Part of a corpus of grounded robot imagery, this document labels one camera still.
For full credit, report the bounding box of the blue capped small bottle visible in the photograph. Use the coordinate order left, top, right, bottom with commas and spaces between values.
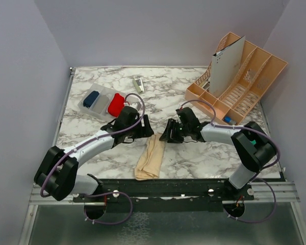
223, 116, 237, 126

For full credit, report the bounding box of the navy rolled underwear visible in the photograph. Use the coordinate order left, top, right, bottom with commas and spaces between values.
83, 91, 99, 108

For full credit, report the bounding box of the white folder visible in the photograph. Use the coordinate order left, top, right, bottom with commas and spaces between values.
209, 36, 245, 97

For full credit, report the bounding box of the red boxer underwear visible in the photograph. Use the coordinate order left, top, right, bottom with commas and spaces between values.
107, 93, 125, 117

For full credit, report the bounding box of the purple cable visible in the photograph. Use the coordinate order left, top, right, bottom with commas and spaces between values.
39, 93, 146, 226
180, 99, 282, 224

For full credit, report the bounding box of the grey rolled underwear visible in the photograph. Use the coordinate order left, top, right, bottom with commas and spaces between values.
93, 95, 110, 115

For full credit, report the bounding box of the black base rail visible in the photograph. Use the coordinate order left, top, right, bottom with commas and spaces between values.
73, 179, 254, 213

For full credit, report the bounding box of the clear plastic storage box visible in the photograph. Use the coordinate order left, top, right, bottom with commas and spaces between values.
78, 84, 127, 122

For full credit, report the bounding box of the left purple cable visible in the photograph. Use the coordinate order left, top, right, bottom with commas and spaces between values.
39, 93, 146, 226

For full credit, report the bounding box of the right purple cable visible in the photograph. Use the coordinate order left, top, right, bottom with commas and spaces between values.
180, 99, 282, 224

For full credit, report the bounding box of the beige underwear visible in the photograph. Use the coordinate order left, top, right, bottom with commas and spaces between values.
134, 133, 165, 181

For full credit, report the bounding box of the peach desk organizer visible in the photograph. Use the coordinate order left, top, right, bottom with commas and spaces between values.
185, 32, 288, 125

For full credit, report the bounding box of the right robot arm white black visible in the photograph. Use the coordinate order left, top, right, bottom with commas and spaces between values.
159, 107, 277, 200

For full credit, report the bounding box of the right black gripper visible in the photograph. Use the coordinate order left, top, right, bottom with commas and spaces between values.
160, 118, 190, 143

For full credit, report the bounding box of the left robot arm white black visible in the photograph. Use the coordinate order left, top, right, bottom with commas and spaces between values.
34, 106, 154, 202

